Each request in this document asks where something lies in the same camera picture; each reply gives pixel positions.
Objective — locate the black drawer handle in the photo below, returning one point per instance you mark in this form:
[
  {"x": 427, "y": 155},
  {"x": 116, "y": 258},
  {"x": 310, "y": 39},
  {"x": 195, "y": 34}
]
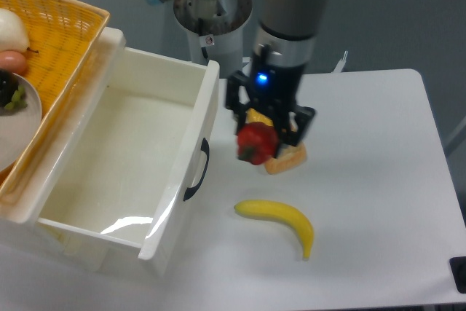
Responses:
[{"x": 200, "y": 170}]

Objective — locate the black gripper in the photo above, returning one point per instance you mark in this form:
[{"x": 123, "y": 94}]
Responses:
[{"x": 273, "y": 89}]

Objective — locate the black corner object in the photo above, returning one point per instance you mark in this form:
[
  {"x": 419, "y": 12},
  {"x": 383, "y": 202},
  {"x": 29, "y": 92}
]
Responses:
[{"x": 458, "y": 269}]

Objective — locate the white plate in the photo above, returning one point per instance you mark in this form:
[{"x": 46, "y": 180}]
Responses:
[{"x": 19, "y": 126}]

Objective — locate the yellow woven basket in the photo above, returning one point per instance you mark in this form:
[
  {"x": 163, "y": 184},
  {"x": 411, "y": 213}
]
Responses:
[{"x": 63, "y": 33}]

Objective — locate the white drawer cabinet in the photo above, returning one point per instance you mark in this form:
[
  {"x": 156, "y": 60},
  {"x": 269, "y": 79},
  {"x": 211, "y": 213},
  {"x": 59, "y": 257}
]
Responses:
[{"x": 32, "y": 179}]

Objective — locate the toy bread triangle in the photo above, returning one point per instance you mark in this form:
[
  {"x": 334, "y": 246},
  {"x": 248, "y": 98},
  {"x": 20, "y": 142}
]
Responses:
[{"x": 290, "y": 157}]

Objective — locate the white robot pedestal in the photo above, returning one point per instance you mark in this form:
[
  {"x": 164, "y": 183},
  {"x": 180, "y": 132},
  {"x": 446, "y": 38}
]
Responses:
[{"x": 214, "y": 30}]

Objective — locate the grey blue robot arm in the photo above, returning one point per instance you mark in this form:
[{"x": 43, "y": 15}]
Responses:
[{"x": 290, "y": 26}]

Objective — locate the open white drawer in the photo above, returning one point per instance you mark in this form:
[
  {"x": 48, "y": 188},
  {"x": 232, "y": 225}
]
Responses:
[{"x": 125, "y": 180}]

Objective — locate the yellow toy banana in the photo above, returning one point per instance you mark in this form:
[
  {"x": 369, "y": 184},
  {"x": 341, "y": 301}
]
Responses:
[{"x": 285, "y": 214}]

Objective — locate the dark toy grapes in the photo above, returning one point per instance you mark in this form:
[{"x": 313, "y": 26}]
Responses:
[{"x": 8, "y": 85}]

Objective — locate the white table bracket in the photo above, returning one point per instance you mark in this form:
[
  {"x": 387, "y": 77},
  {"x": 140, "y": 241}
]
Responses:
[{"x": 340, "y": 66}]

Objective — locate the red toy pepper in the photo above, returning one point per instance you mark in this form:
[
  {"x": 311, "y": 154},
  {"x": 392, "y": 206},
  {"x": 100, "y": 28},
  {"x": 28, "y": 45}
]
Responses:
[{"x": 257, "y": 143}]

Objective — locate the yellow toy pepper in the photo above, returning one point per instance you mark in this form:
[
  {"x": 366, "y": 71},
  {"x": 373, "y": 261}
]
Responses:
[{"x": 254, "y": 116}]

